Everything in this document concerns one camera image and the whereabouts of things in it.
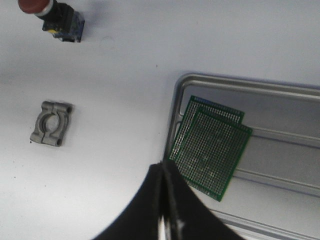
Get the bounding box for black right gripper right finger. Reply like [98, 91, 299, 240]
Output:
[162, 160, 243, 240]

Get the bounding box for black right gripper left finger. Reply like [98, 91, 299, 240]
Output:
[95, 163, 163, 240]

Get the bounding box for red emergency stop button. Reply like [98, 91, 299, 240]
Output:
[18, 0, 85, 43]

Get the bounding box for grey metal pipe clamp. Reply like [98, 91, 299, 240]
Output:
[29, 101, 73, 147]

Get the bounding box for silver metal tray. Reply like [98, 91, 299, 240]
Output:
[165, 73, 320, 240]

